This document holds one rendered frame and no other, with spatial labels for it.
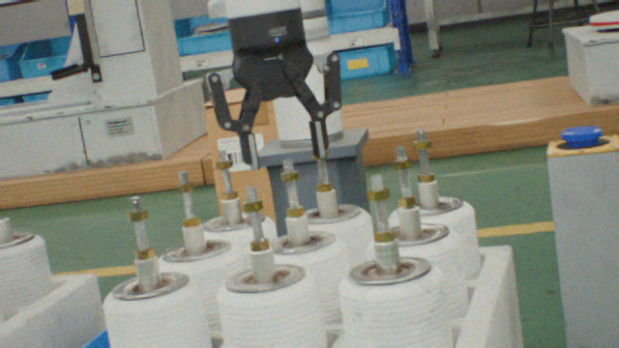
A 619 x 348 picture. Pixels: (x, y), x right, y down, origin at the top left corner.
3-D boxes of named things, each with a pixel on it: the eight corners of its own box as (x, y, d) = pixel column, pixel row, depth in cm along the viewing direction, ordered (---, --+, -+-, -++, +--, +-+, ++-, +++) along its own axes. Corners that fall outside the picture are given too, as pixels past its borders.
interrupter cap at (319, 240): (287, 237, 108) (286, 230, 108) (348, 236, 104) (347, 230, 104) (251, 257, 102) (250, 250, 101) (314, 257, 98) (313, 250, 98)
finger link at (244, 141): (246, 113, 100) (253, 161, 101) (218, 118, 99) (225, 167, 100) (249, 114, 99) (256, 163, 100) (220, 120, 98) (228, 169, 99)
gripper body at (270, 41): (228, 12, 94) (244, 108, 95) (312, -2, 96) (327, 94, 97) (215, 13, 101) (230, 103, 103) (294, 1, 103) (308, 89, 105)
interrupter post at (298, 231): (296, 244, 104) (291, 214, 104) (315, 244, 103) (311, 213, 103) (284, 250, 102) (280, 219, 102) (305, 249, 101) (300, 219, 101)
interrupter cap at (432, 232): (428, 250, 94) (427, 244, 94) (361, 249, 98) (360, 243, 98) (462, 229, 100) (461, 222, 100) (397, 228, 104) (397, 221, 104)
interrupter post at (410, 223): (417, 243, 98) (413, 211, 97) (396, 242, 99) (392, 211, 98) (427, 236, 99) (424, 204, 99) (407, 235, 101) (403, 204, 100)
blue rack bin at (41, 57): (53, 72, 629) (46, 39, 625) (109, 63, 622) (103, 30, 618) (17, 80, 581) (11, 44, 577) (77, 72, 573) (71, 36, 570)
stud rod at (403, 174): (407, 222, 98) (397, 148, 97) (403, 220, 99) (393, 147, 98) (416, 219, 99) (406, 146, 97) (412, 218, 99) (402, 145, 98)
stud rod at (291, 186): (304, 230, 102) (292, 159, 101) (294, 232, 102) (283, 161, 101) (302, 228, 103) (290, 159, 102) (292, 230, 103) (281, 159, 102)
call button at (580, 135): (563, 147, 103) (561, 128, 102) (603, 143, 101) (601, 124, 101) (562, 154, 99) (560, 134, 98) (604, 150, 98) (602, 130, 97)
